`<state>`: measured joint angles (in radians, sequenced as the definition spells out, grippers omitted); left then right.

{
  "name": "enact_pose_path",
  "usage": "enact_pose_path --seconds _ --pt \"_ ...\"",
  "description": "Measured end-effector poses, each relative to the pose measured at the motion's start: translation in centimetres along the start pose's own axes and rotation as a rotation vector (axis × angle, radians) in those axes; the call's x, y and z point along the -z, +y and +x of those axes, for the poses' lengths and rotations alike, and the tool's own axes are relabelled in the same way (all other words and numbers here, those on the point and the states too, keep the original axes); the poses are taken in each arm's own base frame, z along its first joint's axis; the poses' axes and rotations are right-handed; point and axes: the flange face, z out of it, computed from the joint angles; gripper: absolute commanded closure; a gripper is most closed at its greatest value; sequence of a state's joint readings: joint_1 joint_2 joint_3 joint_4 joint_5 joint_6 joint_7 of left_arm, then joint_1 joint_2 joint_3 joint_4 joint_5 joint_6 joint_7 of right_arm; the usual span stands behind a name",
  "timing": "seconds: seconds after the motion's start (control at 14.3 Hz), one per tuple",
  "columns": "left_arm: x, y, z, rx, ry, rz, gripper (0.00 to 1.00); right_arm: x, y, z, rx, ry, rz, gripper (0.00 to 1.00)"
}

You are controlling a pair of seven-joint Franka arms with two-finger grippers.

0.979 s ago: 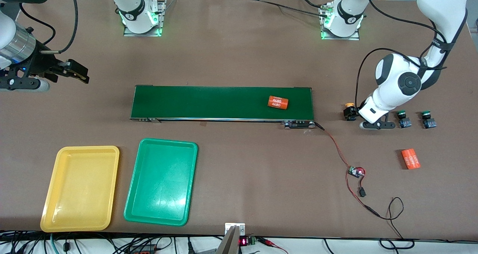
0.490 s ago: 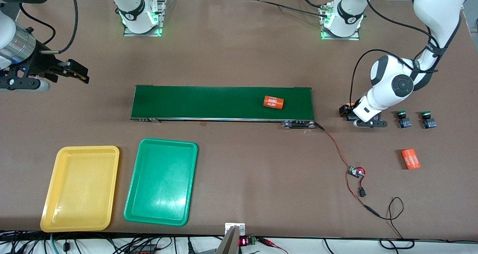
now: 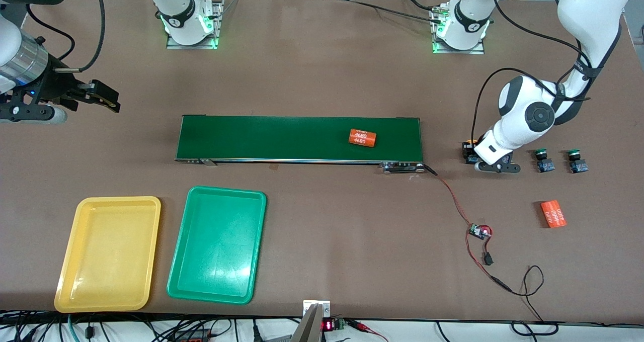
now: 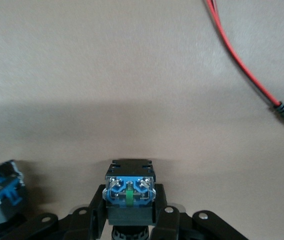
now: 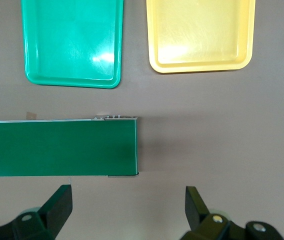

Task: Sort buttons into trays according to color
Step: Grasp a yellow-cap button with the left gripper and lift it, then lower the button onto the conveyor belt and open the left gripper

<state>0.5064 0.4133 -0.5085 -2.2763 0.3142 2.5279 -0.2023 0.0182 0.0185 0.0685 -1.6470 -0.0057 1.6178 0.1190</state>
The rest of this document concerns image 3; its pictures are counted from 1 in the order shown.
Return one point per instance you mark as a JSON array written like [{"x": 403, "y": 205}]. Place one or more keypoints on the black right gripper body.
[{"x": 52, "y": 84}]

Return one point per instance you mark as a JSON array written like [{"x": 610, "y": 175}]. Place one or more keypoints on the orange cylinder with white print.
[
  {"x": 553, "y": 214},
  {"x": 362, "y": 138}
]

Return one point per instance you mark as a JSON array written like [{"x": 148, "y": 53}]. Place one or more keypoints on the yellow push button switch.
[{"x": 471, "y": 157}]

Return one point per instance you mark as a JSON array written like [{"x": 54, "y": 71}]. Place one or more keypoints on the green push button switch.
[
  {"x": 578, "y": 167},
  {"x": 545, "y": 166}
]

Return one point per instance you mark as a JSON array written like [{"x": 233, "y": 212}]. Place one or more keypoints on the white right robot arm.
[{"x": 183, "y": 30}]

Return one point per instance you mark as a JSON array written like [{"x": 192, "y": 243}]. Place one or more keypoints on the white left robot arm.
[{"x": 538, "y": 115}]

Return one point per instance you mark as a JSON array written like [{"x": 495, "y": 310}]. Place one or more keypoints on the yellow plastic tray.
[{"x": 108, "y": 256}]

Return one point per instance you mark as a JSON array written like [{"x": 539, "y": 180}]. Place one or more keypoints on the green conveyor belt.
[{"x": 276, "y": 138}]

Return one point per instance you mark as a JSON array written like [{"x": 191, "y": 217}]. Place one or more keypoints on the green plastic tray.
[{"x": 216, "y": 246}]

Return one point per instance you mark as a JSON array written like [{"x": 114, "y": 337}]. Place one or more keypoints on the small red display module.
[{"x": 328, "y": 325}]

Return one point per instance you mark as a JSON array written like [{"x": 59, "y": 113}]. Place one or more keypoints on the red clip lead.
[{"x": 359, "y": 325}]

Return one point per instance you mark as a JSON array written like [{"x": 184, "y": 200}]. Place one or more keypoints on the small controller circuit board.
[{"x": 478, "y": 230}]

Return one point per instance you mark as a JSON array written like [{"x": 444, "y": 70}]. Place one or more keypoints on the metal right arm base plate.
[{"x": 176, "y": 46}]

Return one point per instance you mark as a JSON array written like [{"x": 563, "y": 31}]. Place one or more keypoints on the grey metal camera post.
[{"x": 308, "y": 327}]

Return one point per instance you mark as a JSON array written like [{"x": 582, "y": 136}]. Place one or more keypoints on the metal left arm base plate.
[{"x": 475, "y": 51}]

